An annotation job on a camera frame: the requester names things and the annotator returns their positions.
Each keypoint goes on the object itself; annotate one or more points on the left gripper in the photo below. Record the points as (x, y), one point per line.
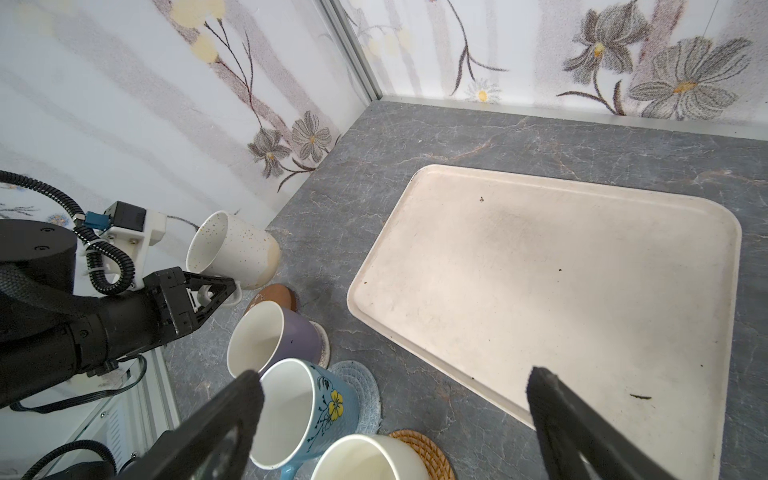
(183, 301)

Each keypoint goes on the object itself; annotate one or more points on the white speckled mug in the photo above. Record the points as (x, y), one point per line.
(226, 246)

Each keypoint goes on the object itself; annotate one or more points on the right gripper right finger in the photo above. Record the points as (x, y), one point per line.
(572, 435)

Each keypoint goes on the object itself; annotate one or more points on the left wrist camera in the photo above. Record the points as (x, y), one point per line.
(132, 229)

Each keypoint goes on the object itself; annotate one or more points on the light blue mug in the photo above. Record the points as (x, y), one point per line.
(306, 409)

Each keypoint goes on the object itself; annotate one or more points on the brown wooden round coaster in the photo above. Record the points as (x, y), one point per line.
(278, 293)

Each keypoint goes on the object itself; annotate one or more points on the blue-grey round knitted coaster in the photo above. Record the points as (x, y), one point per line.
(362, 381)

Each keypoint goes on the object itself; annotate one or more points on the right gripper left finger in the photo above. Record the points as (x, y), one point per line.
(214, 443)

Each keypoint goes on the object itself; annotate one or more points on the white woven round coaster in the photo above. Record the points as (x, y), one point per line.
(325, 355)

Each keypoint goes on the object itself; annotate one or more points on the beige plastic tray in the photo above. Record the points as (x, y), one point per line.
(627, 295)

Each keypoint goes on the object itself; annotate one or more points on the lavender mug white inside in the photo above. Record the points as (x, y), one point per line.
(267, 334)

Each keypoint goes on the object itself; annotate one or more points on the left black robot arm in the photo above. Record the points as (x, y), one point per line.
(76, 300)

